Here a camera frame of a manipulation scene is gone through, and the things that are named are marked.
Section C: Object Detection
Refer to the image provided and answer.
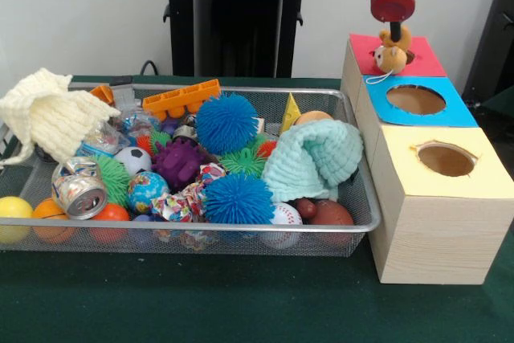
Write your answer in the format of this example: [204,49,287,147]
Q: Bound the black cable loop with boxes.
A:
[138,60,161,77]

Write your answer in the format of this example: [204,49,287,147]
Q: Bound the plain green spiky ball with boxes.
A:
[90,154,133,210]

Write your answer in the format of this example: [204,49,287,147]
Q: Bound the green spiky toy with eyes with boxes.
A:
[219,145,268,179]

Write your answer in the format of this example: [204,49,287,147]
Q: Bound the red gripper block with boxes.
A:
[369,0,417,43]

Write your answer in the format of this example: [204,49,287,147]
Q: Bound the mint green muslin cloth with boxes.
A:
[261,120,365,203]

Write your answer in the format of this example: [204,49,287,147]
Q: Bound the wooden box with three holes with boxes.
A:
[340,33,514,286]

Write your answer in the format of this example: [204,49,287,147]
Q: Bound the white toy baseball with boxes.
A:
[272,202,303,226]

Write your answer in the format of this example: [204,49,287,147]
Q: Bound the yellow smooth ball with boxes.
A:
[0,196,34,244]

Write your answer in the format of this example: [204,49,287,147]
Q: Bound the toy hamburger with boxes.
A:
[296,110,335,125]

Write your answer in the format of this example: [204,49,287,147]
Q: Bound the crushed silver drink can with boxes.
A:
[51,157,109,221]

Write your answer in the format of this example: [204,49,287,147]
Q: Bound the cream muslin cloth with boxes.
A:
[0,67,121,167]

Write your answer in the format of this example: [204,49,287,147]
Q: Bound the wire mesh bin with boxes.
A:
[0,82,381,258]

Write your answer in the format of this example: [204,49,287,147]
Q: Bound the brown plush monkey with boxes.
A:
[364,25,414,87]

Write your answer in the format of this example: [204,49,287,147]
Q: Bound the blue spiky ball with eyes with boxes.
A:
[203,172,276,226]

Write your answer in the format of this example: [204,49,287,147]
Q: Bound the small toy soccer ball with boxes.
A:
[115,145,153,178]

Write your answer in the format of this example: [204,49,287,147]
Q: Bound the black flat monitor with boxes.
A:
[461,0,514,99]

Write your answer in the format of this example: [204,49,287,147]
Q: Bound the purple spiky ball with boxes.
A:
[151,137,204,191]

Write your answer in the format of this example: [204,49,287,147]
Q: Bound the dark green side table cloth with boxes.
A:
[481,86,514,119]

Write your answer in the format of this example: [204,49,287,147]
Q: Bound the blue globe ball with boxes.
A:
[127,172,170,214]

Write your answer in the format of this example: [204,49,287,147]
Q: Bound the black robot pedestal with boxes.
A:
[154,0,324,78]

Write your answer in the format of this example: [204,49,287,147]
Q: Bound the multicolour patterned cloth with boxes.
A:
[151,161,228,223]

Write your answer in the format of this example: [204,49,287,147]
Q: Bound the yellow toy cheese wedge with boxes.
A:
[283,92,303,133]

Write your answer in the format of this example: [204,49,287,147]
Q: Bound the orange red smooth ball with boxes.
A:
[90,202,132,243]

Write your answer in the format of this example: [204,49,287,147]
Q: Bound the orange toy basketball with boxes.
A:
[31,198,78,244]

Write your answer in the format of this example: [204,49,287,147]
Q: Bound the plain blue spiky ball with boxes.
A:
[195,92,260,155]

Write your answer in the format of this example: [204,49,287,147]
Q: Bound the brown toy football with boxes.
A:
[311,199,354,227]

